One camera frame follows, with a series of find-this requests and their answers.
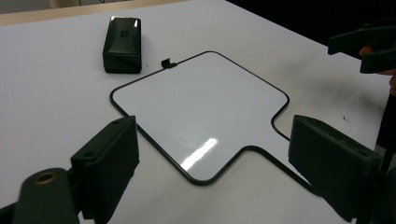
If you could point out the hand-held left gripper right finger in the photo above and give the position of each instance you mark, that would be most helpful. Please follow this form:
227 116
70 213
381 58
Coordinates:
330 165

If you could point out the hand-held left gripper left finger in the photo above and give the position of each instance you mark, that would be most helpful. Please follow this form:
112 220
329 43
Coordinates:
106 168

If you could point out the black whiteboard eraser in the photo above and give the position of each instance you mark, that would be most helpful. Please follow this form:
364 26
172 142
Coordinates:
123 45

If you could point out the black curtain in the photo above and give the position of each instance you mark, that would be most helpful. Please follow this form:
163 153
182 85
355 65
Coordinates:
311 12

